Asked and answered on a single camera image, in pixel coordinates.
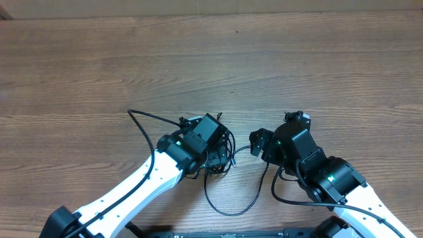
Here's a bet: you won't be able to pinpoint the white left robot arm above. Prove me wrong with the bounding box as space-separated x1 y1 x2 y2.
40 130 228 237

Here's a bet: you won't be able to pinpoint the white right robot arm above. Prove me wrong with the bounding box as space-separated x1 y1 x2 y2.
249 111 414 237

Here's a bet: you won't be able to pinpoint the thin black braided cable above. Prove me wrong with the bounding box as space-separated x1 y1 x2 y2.
203 144 270 218

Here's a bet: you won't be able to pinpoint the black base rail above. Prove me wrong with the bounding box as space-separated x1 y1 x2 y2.
118 226 318 238

